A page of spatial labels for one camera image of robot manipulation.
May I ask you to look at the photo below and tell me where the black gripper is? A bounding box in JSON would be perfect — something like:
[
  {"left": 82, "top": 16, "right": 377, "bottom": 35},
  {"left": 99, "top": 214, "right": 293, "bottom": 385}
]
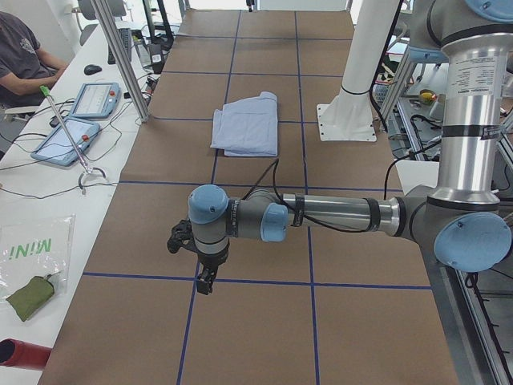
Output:
[{"left": 196, "top": 252, "right": 228, "bottom": 295}]

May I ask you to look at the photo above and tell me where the light blue striped shirt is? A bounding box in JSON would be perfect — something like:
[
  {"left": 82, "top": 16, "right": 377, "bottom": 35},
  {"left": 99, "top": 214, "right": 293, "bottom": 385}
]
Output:
[{"left": 211, "top": 91, "right": 278, "bottom": 157}]

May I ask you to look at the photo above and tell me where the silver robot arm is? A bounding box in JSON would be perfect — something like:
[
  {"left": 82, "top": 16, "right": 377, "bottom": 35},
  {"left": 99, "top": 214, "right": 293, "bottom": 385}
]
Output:
[{"left": 185, "top": 1, "right": 512, "bottom": 294}]

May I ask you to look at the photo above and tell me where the clear plastic bag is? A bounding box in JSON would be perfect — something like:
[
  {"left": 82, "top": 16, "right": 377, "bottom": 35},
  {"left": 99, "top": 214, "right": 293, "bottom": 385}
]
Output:
[{"left": 1, "top": 215, "right": 75, "bottom": 305}]

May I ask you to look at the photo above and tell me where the green fabric pouch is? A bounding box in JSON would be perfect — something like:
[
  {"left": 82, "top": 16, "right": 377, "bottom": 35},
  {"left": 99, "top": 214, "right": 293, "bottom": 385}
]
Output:
[{"left": 6, "top": 276, "right": 55, "bottom": 322}]

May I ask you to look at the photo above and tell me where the teach pendant far side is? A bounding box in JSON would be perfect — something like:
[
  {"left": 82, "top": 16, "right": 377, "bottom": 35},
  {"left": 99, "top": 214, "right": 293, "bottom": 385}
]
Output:
[{"left": 30, "top": 117, "right": 100, "bottom": 167}]

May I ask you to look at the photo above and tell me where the red cylinder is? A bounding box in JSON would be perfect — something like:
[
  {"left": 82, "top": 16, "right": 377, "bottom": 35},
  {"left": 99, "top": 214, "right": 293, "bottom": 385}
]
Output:
[{"left": 1, "top": 338, "right": 52, "bottom": 371}]

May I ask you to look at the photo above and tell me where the teach pendant near shirt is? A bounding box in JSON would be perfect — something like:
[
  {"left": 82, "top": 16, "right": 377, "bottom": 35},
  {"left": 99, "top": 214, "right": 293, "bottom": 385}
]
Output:
[{"left": 69, "top": 83, "right": 120, "bottom": 120}]

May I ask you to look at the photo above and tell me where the white plastic chair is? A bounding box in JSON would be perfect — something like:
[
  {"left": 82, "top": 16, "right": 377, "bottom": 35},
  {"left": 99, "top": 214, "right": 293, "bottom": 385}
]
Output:
[{"left": 396, "top": 160, "right": 439, "bottom": 193}]

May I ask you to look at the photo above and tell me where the black computer mouse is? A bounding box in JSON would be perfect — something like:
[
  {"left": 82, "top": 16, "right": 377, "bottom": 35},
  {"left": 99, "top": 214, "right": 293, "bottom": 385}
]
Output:
[{"left": 83, "top": 64, "right": 103, "bottom": 75}]

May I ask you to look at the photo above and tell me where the pink reacher grabber stick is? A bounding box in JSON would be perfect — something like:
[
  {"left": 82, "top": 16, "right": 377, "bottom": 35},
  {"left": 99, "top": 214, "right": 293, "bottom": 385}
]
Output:
[{"left": 39, "top": 85, "right": 107, "bottom": 195}]

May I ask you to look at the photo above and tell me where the seated person grey shirt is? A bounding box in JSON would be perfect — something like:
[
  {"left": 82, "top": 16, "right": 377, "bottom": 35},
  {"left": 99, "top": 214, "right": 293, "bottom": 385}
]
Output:
[{"left": 1, "top": 12, "right": 67, "bottom": 108}]

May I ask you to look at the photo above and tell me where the white camera mast pedestal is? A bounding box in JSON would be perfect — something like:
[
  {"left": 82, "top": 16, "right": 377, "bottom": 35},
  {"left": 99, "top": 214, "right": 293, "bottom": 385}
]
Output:
[{"left": 317, "top": 0, "right": 402, "bottom": 143}]

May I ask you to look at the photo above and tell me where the aluminium frame post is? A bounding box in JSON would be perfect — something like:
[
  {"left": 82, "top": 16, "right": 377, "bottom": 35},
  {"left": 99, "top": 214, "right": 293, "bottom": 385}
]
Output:
[{"left": 91, "top": 0, "right": 150, "bottom": 123}]

